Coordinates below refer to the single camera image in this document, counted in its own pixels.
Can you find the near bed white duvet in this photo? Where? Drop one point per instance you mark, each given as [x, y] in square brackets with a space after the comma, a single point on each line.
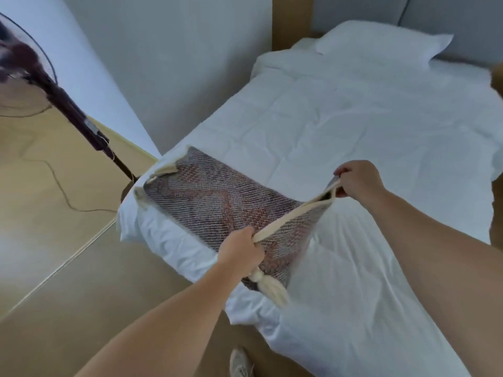
[353, 125]

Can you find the person's left hand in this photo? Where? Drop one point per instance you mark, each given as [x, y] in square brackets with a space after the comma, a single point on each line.
[239, 251]

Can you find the person's beige left shoe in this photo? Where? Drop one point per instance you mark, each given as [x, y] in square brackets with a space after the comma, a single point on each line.
[240, 365]

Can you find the patterned woven blanket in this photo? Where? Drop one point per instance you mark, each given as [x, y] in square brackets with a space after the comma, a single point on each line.
[216, 196]

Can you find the grey padded headboard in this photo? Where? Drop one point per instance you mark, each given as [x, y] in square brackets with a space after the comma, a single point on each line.
[452, 15]

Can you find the person's right forearm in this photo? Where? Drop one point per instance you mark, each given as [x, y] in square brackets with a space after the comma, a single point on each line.
[444, 270]

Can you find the dark standing fan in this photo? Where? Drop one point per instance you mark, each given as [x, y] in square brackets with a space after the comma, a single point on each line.
[67, 105]

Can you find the white pillow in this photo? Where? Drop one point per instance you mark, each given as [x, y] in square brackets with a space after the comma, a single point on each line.
[381, 43]

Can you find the person's left forearm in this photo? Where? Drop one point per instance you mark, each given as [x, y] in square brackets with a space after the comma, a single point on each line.
[169, 329]

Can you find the person's right hand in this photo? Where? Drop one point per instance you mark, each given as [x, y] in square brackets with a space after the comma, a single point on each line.
[363, 180]

